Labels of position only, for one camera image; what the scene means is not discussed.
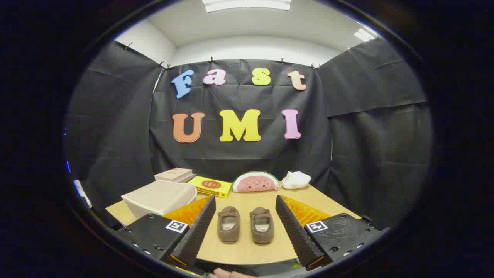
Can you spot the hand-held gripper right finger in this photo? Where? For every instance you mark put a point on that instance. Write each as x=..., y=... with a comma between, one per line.
x=295, y=231

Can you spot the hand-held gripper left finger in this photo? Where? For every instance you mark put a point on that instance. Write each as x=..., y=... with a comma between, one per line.
x=197, y=235

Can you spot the brown shoe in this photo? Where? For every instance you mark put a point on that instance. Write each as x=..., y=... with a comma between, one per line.
x=261, y=214
x=227, y=212

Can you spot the cream fabric storage box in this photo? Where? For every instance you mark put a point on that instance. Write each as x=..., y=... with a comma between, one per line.
x=162, y=197

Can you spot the white plush toy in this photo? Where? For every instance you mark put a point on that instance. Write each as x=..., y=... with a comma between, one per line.
x=296, y=180

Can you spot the yellow book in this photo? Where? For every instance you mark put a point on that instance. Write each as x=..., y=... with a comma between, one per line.
x=210, y=185

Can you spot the grey book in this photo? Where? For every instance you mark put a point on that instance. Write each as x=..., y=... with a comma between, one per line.
x=190, y=178

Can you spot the watermelon slice plush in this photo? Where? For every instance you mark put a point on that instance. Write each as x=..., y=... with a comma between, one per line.
x=254, y=183

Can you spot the black backdrop cloth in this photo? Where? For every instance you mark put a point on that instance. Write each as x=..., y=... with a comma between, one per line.
x=247, y=154

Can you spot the small ceiling light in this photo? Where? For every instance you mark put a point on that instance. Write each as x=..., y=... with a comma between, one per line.
x=364, y=34

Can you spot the long ceiling light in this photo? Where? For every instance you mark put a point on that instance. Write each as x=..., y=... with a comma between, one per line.
x=247, y=4

